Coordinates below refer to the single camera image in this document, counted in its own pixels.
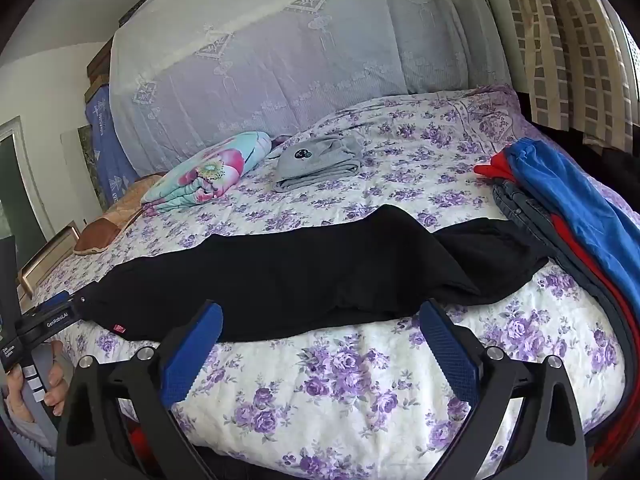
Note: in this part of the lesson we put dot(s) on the red pants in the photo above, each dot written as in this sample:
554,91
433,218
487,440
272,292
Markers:
590,260

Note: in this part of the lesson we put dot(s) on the wooden frame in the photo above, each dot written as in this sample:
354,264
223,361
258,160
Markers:
45,255

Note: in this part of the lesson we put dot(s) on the black pants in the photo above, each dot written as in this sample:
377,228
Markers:
300,270

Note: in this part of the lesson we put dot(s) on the person's left forearm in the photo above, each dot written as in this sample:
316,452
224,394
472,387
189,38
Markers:
30,440

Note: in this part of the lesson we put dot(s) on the blue pants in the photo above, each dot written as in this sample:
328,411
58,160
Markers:
575,195

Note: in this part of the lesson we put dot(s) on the person's left hand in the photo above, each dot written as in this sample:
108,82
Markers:
59,375

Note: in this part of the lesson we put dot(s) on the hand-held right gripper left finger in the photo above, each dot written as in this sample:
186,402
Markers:
192,355

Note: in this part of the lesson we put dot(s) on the white framed door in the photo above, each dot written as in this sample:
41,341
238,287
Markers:
22,185

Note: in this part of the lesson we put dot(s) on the white lace cover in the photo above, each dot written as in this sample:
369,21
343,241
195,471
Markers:
300,50

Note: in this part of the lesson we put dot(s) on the brown boxes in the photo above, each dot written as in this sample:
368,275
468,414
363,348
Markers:
100,70

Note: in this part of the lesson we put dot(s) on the checkered beige curtain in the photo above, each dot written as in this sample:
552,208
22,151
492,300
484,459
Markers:
565,35

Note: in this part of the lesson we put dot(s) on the blue printed box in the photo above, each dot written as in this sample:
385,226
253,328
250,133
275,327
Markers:
107,150

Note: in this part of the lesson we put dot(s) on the floral purple bed cover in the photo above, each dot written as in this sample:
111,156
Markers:
350,375

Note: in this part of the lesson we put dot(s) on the dark grey jeans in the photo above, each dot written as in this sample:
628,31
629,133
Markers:
530,215

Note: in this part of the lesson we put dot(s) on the brown pillow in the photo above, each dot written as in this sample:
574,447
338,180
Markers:
105,232

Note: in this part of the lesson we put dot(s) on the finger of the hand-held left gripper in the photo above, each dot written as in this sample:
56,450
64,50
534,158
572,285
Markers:
50,322

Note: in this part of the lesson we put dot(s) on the floral turquoise pink pillow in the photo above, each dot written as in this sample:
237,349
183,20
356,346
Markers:
210,172

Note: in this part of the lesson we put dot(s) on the folded grey garment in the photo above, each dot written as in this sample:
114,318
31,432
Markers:
315,162

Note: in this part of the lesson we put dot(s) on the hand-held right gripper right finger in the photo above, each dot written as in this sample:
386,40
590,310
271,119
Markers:
450,355

